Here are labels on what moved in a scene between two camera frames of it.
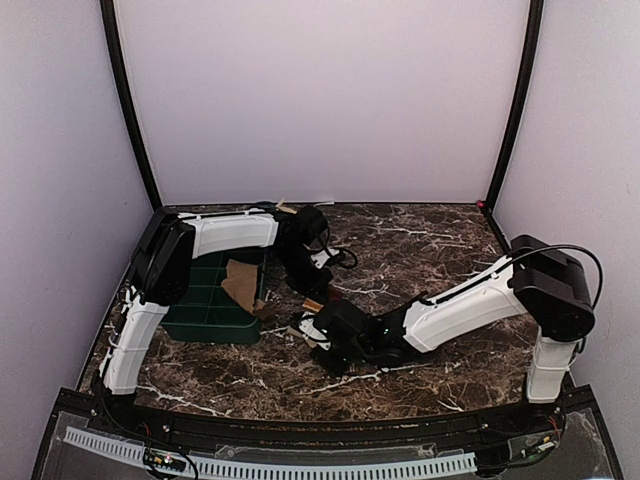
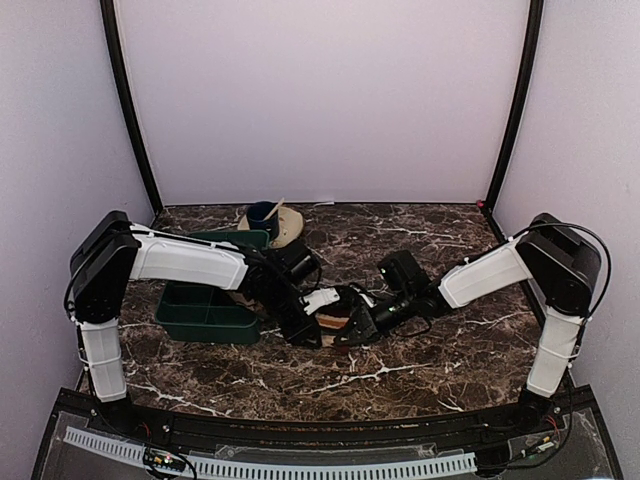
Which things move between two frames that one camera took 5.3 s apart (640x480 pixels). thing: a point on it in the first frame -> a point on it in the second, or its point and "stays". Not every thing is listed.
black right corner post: x=528 y=77 stays
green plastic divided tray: x=206 y=313 stays
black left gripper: x=312 y=288 -> x=297 y=334
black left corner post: x=108 y=15 stays
